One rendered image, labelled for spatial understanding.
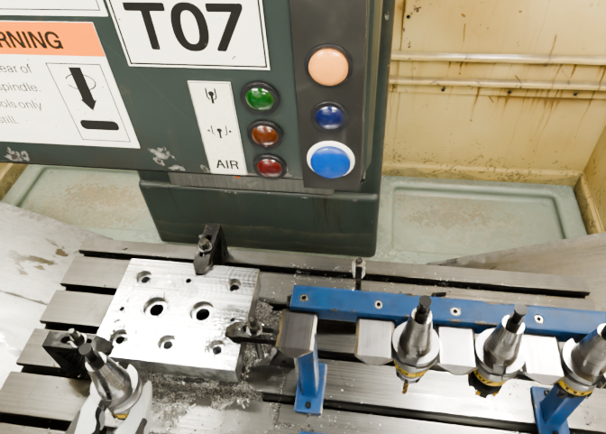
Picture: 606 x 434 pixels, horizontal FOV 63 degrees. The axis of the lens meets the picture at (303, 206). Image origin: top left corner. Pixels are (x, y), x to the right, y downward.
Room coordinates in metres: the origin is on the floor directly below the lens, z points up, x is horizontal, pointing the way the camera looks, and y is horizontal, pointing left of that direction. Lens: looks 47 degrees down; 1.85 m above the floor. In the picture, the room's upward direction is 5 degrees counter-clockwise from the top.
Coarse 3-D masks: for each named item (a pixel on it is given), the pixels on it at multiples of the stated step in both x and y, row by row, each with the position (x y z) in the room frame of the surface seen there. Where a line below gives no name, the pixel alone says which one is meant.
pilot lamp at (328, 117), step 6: (324, 108) 0.28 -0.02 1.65; (330, 108) 0.28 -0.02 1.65; (336, 108) 0.28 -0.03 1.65; (318, 114) 0.28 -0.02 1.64; (324, 114) 0.28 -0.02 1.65; (330, 114) 0.28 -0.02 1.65; (336, 114) 0.28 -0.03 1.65; (342, 114) 0.28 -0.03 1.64; (318, 120) 0.28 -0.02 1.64; (324, 120) 0.28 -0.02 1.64; (330, 120) 0.28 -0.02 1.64; (336, 120) 0.28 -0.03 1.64; (342, 120) 0.28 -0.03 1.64; (324, 126) 0.28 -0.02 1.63; (330, 126) 0.28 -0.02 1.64; (336, 126) 0.28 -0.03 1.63
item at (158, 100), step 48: (288, 0) 0.29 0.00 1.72; (288, 48) 0.29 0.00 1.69; (144, 96) 0.31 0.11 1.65; (240, 96) 0.30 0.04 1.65; (288, 96) 0.29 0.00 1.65; (0, 144) 0.34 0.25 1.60; (48, 144) 0.33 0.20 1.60; (144, 144) 0.31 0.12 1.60; (192, 144) 0.31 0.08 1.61; (288, 144) 0.29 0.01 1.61
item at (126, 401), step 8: (128, 368) 0.32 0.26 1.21; (136, 376) 0.31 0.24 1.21; (136, 384) 0.30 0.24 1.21; (96, 392) 0.29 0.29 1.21; (128, 392) 0.29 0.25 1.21; (136, 392) 0.29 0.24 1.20; (96, 400) 0.28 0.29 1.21; (104, 400) 0.28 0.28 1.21; (120, 400) 0.28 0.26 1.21; (128, 400) 0.28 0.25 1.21; (136, 400) 0.29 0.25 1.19; (104, 408) 0.28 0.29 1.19; (112, 408) 0.27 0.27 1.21; (120, 408) 0.27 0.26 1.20; (128, 408) 0.28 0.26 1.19
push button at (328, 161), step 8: (320, 152) 0.28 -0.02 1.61; (328, 152) 0.28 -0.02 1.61; (336, 152) 0.27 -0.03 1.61; (344, 152) 0.28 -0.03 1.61; (312, 160) 0.28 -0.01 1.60; (320, 160) 0.28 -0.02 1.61; (328, 160) 0.27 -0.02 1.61; (336, 160) 0.27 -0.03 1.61; (344, 160) 0.27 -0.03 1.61; (312, 168) 0.28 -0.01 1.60; (320, 168) 0.28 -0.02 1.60; (328, 168) 0.27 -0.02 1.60; (336, 168) 0.27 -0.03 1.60; (344, 168) 0.27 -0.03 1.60; (328, 176) 0.27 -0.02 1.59; (336, 176) 0.27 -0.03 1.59
